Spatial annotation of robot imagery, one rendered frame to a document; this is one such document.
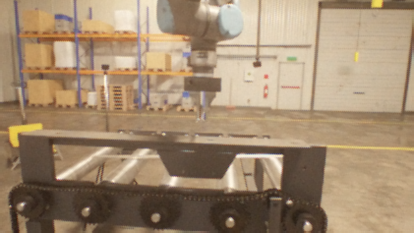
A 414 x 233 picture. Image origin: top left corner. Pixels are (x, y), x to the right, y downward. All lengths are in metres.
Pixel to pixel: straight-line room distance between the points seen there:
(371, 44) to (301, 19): 3.28
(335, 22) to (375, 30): 1.76
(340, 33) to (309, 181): 10.47
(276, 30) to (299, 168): 9.59
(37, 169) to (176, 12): 0.97
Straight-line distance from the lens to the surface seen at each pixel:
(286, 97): 10.28
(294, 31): 10.57
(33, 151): 1.22
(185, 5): 0.54
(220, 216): 0.93
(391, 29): 12.46
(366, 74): 11.74
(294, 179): 0.97
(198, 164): 0.92
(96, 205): 1.06
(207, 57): 0.70
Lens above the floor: 1.42
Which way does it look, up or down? 7 degrees down
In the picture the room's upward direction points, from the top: 1 degrees clockwise
